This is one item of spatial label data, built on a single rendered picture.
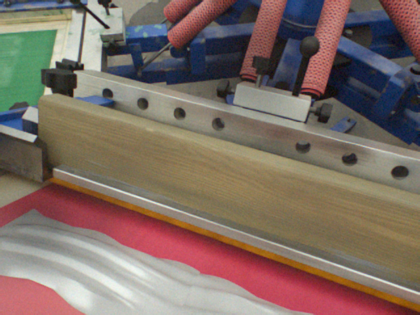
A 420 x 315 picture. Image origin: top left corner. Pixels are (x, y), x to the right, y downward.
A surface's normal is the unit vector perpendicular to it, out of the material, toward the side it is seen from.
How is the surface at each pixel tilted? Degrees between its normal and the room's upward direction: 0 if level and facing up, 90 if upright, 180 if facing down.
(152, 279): 4
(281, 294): 32
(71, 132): 56
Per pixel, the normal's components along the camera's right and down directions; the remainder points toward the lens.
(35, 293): 0.18, -0.90
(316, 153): -0.29, 0.33
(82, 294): -0.10, -0.45
